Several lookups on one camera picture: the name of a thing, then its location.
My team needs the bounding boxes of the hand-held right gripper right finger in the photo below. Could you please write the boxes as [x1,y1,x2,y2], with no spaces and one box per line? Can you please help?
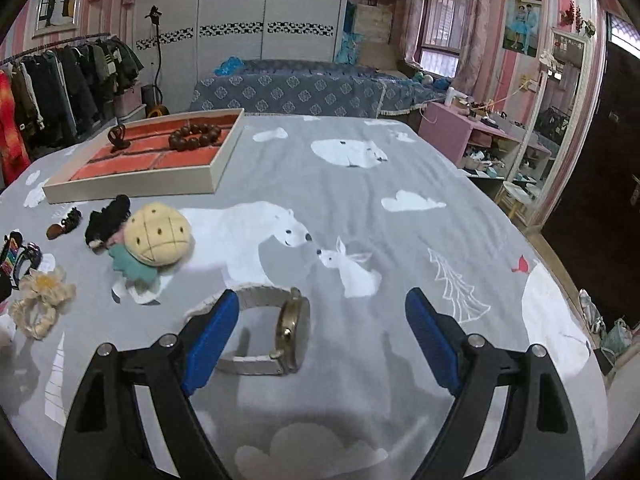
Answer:
[405,287,586,480]

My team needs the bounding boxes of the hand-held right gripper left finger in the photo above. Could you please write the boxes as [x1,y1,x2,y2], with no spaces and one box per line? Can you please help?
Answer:
[56,289,241,480]

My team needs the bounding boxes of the white headband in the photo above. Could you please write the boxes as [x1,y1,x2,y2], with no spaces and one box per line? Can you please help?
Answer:
[185,285,311,377]

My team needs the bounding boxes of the cream jewelry tray red lining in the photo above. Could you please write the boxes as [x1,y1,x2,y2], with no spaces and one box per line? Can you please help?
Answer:
[42,108,246,204]

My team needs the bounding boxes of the grey polar bear blanket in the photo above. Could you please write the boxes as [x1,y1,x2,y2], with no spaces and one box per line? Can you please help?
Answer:
[0,112,608,480]

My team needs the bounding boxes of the black scrunchie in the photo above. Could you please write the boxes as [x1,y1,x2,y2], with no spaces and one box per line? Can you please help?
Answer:
[84,195,132,253]

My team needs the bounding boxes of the white round stool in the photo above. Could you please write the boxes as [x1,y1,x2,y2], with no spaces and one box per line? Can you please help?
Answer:
[502,180,541,221]

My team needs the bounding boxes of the small brown hair clip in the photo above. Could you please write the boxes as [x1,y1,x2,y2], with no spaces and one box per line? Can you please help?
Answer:
[46,207,83,241]

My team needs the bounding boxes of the pink desk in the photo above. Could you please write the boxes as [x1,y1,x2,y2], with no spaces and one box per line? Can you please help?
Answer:
[417,101,551,171]

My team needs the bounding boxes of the dark brown hair claw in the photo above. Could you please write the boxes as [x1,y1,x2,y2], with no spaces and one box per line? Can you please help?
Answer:
[107,125,132,153]

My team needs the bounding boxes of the dark wooden door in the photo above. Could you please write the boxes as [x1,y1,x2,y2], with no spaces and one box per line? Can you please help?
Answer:
[542,10,640,311]

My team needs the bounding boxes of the yellow base garment steamer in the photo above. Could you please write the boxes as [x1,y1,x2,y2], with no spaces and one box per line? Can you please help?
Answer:
[145,6,171,118]

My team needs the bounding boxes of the pink storage box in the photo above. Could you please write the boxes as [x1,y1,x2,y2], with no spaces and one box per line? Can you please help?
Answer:
[112,85,148,121]

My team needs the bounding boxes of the bed with blue patterned cover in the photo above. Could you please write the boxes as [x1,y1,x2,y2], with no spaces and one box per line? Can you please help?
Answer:
[189,57,453,121]

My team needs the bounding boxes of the white framed standing mirror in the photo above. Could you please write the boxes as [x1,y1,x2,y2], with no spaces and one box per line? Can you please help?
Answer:
[505,27,598,226]

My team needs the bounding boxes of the blue plastic bag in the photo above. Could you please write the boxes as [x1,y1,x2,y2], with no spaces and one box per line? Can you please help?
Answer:
[215,57,246,77]

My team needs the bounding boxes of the row of hanging clothes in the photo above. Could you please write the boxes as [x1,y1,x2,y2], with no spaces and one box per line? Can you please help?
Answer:
[0,35,146,188]

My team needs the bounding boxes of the wide pink floral curtain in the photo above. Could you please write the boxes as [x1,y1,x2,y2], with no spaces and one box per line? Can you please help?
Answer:
[452,0,501,96]

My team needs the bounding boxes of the barred window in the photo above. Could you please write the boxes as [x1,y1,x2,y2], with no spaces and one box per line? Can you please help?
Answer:
[417,0,473,78]

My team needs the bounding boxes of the framed wedding photo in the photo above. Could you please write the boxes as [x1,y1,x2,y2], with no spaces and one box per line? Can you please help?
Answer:
[501,0,543,58]

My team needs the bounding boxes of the narrow pink floral curtain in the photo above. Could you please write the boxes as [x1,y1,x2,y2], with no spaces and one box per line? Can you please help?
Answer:
[402,0,431,61]

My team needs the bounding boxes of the white wardrobe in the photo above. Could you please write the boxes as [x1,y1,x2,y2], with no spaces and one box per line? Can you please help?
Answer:
[132,0,351,116]

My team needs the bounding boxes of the red flower decoration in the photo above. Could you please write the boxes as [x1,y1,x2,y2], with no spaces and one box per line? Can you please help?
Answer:
[560,2,596,36]

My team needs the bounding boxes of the cream flower hair tie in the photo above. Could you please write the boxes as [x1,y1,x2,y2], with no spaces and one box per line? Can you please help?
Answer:
[8,266,77,342]

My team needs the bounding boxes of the dark wooden bead bracelet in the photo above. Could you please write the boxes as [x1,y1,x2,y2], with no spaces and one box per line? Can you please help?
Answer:
[168,123,222,152]

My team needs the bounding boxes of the colourful hair ties bundle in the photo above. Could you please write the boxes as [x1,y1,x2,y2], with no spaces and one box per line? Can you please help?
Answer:
[0,231,43,291]

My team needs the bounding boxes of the metal clothes rail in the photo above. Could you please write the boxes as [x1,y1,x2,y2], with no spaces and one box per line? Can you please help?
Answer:
[0,32,113,66]

